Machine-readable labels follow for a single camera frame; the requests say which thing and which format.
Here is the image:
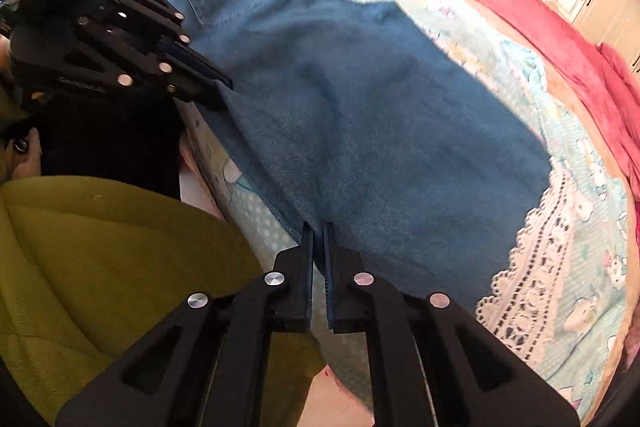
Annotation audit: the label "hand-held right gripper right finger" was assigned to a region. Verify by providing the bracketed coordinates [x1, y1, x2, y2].
[323, 221, 582, 427]

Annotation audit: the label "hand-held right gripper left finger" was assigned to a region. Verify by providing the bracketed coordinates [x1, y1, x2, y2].
[55, 222, 316, 427]

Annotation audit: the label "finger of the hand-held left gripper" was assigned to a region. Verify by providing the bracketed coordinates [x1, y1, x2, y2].
[59, 18, 232, 112]
[102, 0, 234, 88]

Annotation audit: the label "blue denim jeans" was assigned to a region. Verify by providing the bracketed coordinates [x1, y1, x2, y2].
[157, 0, 568, 364]

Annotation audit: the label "person's left hand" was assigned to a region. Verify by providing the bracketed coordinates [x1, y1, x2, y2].
[0, 127, 47, 184]

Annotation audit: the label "person's yellow-green clothing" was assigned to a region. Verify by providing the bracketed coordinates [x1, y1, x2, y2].
[0, 174, 327, 426]

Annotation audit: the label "light blue cartoon bed sheet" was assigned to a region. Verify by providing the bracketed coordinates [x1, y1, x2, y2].
[177, 0, 635, 414]

